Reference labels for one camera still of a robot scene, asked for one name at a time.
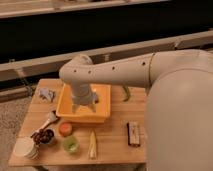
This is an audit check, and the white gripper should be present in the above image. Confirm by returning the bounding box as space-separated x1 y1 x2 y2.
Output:
70 84 96 113

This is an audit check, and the white dish brush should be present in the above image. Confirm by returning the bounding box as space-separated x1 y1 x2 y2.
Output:
35 110 60 134

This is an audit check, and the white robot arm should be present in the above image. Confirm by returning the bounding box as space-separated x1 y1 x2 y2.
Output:
59 49 213 171

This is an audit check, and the orange toy fruit cup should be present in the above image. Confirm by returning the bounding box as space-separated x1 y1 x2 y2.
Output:
59 122 72 137

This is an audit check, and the green plastic cup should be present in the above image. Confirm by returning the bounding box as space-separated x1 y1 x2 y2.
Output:
62 135 79 154

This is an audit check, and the white plastic cup stack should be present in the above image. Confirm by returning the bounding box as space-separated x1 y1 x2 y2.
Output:
14 137 38 159

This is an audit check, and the blue gray sponge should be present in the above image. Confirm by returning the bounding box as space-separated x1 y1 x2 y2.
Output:
93 92 99 103

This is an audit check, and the yellow plastic bin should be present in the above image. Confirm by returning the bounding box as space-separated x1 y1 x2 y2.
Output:
56 84 111 123

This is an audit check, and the yellow corn toy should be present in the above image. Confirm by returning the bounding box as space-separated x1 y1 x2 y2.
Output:
88 131 97 159

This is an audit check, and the green pepper toy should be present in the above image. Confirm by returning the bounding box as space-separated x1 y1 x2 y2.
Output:
122 86 131 102

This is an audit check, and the bowl of dark grapes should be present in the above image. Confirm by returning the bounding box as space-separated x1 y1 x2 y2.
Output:
31 129 55 145

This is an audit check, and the brown chocolate bar box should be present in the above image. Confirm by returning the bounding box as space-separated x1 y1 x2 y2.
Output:
127 122 140 147

